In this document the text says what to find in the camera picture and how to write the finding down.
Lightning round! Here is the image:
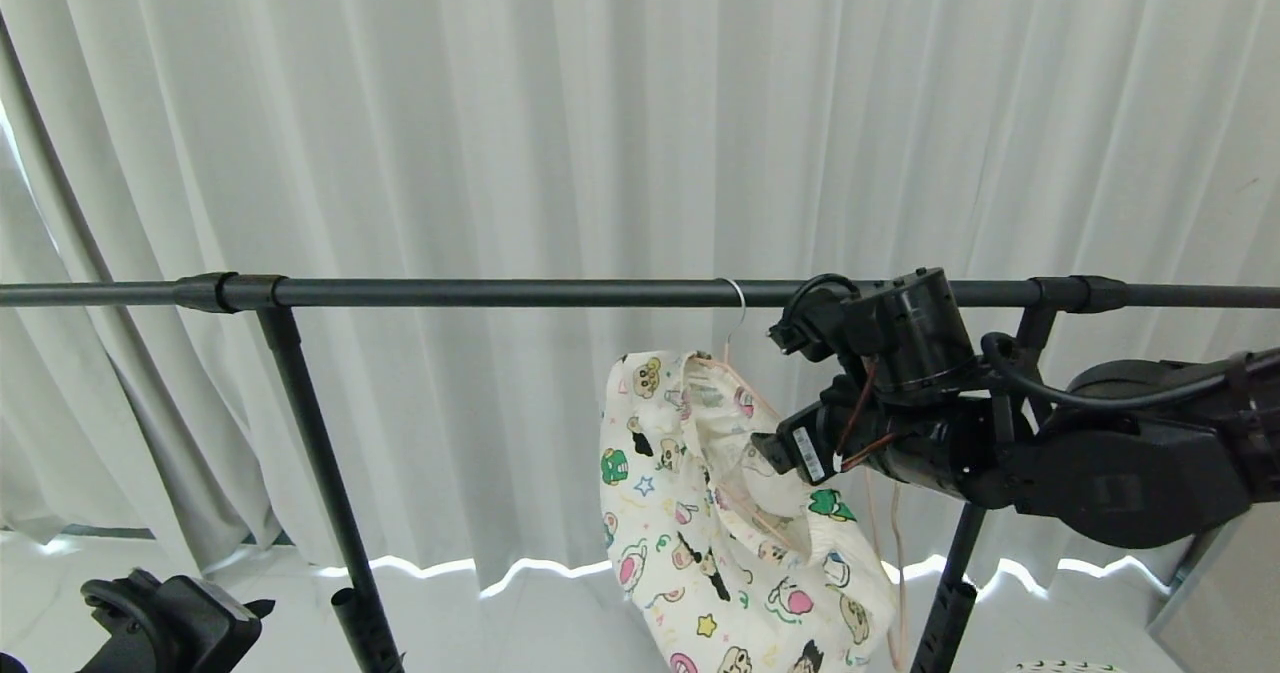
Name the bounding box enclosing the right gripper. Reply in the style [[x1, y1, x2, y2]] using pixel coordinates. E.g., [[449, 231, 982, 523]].
[[750, 398, 966, 499]]

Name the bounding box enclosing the pink clothes hanger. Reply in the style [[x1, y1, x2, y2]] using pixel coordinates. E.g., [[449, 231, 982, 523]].
[[862, 468, 913, 673], [693, 278, 801, 554]]

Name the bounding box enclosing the cream printed garment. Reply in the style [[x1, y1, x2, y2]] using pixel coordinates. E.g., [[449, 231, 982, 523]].
[[598, 351, 899, 673]]

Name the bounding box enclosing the black clothes rack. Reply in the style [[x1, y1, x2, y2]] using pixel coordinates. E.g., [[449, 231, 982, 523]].
[[0, 271, 1280, 673]]

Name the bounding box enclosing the white curtain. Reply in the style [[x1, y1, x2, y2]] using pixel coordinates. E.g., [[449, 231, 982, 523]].
[[0, 0, 1280, 594]]

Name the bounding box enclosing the black cable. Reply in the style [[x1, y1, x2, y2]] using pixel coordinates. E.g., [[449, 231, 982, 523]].
[[783, 273, 1241, 414]]

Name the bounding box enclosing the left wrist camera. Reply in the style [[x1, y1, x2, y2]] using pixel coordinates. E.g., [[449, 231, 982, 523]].
[[80, 570, 276, 673]]

